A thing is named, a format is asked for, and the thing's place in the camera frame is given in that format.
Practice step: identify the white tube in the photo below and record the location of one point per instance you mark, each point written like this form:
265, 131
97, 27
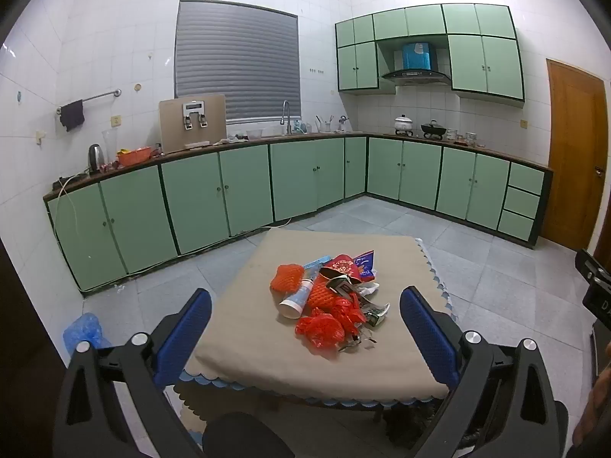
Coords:
297, 300

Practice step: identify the blue and red snack bag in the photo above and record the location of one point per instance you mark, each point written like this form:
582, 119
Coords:
365, 265

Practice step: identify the orange plastic basket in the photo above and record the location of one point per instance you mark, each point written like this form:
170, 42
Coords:
133, 157

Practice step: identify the small silver kettle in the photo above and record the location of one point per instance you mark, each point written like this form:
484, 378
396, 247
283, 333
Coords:
343, 124

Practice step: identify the clear plastic container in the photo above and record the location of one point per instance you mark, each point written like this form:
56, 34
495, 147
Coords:
255, 133

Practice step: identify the steel electric kettle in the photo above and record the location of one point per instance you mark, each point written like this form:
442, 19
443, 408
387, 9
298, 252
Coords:
96, 158

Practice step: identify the green wrapper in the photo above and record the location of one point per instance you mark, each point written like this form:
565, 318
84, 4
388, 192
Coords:
377, 316

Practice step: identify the metal towel bar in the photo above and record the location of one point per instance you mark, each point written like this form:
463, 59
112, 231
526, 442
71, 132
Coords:
95, 98

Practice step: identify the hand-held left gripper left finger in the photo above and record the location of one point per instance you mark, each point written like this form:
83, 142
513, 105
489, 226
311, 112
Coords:
186, 338

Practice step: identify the steel faucet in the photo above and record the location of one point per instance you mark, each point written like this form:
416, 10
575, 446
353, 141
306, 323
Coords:
286, 114

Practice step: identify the range hood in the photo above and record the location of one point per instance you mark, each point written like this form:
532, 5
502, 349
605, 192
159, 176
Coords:
417, 64

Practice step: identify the orange foam fruit net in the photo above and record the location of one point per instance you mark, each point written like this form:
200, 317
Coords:
286, 276
324, 296

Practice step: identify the white water dispenser panel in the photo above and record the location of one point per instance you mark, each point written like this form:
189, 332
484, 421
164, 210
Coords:
194, 107

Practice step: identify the clear plastic wrapper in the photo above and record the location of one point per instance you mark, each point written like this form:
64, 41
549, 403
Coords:
355, 342

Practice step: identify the beige tablecloth with blue trim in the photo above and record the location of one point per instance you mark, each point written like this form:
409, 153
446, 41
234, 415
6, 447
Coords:
248, 343

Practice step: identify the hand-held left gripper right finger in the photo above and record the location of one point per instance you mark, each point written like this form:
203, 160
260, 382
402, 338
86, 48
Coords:
425, 338

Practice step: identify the green wall cabinets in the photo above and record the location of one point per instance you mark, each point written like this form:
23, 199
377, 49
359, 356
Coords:
482, 62

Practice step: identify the grey window blind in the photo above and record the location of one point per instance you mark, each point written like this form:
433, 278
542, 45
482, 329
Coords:
238, 57

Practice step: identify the red plastic bag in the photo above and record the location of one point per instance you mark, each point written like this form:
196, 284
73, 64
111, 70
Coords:
351, 312
322, 331

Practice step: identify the dark towel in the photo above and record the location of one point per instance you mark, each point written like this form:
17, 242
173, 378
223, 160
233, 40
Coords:
72, 114

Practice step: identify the person's right hand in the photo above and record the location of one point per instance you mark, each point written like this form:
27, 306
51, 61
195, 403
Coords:
592, 410

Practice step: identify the blue plastic bag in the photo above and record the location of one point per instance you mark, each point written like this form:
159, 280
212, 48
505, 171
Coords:
86, 331

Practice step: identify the black wok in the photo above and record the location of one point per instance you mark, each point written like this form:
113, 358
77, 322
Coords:
433, 129

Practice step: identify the wall hook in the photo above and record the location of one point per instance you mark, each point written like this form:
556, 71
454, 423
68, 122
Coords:
41, 137

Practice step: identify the white plastic bag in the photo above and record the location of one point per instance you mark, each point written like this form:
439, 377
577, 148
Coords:
368, 290

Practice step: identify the dark kitchen countertop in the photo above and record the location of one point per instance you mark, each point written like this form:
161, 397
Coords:
501, 153

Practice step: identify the teal printed wrapper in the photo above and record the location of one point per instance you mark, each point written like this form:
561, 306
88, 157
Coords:
315, 263

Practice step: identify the utensil holder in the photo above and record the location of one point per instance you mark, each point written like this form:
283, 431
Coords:
325, 126

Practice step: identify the green base cabinets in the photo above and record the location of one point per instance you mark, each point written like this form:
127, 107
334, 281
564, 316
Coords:
195, 200

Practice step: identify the black and white wrapper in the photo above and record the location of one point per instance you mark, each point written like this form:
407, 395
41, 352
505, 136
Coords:
340, 286

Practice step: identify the white cooking pot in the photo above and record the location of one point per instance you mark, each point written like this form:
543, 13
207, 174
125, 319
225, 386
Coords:
403, 124

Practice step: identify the red foil pouch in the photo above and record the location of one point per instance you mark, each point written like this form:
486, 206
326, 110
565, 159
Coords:
341, 266

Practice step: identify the wooden door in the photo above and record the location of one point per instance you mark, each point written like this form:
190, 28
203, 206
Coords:
573, 152

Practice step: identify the clear measuring jug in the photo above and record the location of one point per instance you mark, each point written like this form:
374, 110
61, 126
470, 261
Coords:
110, 143

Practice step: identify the glass jar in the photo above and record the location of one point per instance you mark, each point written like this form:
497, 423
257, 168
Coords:
471, 138

